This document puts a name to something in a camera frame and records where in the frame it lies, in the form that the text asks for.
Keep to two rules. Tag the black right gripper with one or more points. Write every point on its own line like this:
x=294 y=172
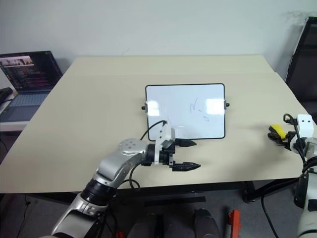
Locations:
x=290 y=138

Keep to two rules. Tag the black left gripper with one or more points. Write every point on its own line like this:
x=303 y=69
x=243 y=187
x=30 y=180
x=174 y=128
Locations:
x=167 y=156

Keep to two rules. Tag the yellow whiteboard eraser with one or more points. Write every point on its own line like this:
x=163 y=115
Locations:
x=277 y=129

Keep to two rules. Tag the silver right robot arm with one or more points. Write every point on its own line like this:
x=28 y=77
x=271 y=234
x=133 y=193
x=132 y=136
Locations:
x=308 y=198

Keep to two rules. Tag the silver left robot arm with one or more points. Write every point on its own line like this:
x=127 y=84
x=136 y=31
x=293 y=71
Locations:
x=116 y=162

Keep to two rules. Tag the black framed desktop whiteboard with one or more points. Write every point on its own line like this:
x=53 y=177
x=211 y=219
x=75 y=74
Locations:
x=183 y=111

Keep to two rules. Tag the black office chair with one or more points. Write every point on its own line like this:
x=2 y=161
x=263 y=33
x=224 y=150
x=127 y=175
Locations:
x=303 y=74

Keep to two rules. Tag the dark rounded shape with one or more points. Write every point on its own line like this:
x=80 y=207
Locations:
x=206 y=224

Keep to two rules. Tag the large red clamp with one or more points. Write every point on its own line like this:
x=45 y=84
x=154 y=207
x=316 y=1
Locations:
x=234 y=223

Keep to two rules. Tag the open grey laptop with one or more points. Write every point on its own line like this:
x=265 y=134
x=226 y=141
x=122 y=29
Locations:
x=27 y=81

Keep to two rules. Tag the grey side table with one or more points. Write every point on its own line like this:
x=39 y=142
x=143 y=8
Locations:
x=12 y=126

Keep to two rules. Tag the black object beside laptop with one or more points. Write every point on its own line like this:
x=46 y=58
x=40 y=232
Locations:
x=4 y=95

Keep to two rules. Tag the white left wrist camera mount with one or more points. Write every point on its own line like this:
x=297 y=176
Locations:
x=165 y=135

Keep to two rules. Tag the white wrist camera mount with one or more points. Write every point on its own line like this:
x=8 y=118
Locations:
x=304 y=125
x=165 y=135

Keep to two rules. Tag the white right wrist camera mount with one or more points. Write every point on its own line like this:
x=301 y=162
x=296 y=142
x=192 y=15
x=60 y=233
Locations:
x=304 y=125

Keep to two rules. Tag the black table frame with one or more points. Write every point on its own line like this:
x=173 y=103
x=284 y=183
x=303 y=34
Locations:
x=173 y=191

